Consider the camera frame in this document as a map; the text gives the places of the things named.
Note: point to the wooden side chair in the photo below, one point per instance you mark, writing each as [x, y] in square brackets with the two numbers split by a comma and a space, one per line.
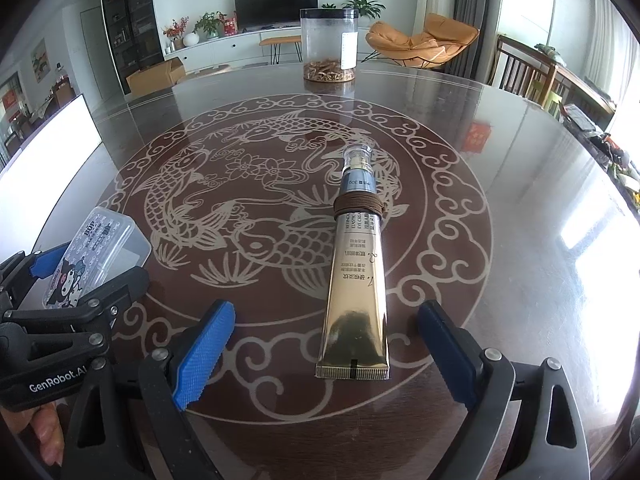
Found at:
[529, 73]

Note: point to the potted green plant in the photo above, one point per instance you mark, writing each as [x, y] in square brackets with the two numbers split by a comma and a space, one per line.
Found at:
[366, 8]

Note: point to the person's left hand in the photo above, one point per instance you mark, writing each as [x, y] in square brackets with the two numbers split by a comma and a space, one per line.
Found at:
[45, 422]

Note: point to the small wooden bench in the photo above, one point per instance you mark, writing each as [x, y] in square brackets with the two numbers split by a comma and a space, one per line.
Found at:
[275, 44]

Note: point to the clear plastic cartoon case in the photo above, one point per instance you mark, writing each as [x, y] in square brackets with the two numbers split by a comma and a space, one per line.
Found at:
[107, 244]

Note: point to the black flat television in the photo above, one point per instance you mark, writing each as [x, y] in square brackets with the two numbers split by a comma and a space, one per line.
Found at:
[252, 14]

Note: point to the clear jar with black lid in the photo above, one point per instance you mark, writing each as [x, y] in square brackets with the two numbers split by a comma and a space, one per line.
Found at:
[329, 44]

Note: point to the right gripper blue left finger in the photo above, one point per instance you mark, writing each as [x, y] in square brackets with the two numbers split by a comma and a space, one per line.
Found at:
[103, 440]

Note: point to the red flower arrangement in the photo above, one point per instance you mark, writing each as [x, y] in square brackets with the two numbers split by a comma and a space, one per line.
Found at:
[175, 32]

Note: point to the orange lounge chair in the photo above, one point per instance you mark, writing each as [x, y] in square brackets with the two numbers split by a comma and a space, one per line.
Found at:
[441, 40]

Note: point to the black display cabinet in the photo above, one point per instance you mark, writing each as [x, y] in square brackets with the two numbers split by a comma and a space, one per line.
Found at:
[131, 32]

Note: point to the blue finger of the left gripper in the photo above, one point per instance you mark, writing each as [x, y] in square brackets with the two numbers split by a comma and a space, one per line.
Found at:
[47, 262]
[85, 325]

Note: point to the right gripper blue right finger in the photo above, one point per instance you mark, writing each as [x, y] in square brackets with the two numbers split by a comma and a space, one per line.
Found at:
[548, 440]

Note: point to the brown cardboard box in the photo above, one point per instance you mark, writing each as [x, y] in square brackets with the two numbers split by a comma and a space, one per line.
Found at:
[155, 78]

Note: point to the white tv cabinet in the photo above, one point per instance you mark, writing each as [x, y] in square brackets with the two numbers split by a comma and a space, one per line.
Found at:
[236, 51]

